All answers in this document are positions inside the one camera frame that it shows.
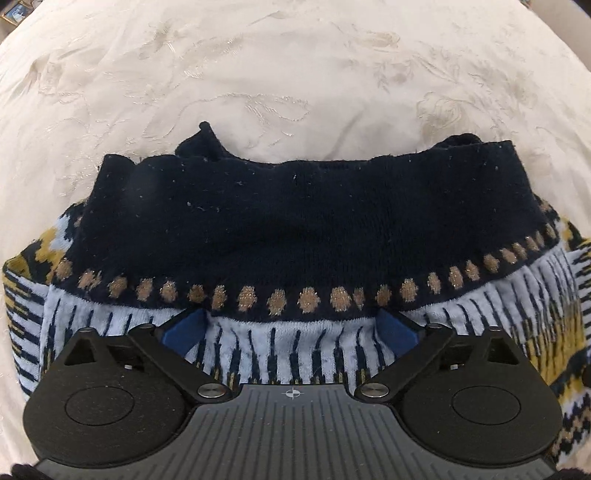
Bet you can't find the navy yellow patterned knit sweater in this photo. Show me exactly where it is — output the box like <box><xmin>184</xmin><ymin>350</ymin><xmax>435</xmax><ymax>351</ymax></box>
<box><xmin>2</xmin><ymin>121</ymin><xmax>591</xmax><ymax>480</ymax></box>

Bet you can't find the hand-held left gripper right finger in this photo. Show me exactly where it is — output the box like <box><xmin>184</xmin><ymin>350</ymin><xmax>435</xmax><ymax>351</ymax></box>
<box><xmin>353</xmin><ymin>308</ymin><xmax>527</xmax><ymax>400</ymax></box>

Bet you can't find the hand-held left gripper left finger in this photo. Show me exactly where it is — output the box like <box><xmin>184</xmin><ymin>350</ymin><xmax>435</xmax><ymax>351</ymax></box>
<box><xmin>60</xmin><ymin>308</ymin><xmax>234</xmax><ymax>402</ymax></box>

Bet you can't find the cream embroidered bedspread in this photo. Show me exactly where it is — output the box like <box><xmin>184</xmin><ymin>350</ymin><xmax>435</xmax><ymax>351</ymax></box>
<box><xmin>0</xmin><ymin>0</ymin><xmax>591</xmax><ymax>467</ymax></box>

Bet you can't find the gold picture frame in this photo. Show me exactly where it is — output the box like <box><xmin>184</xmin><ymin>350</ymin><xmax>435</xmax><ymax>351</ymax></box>
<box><xmin>0</xmin><ymin>0</ymin><xmax>40</xmax><ymax>24</ymax></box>

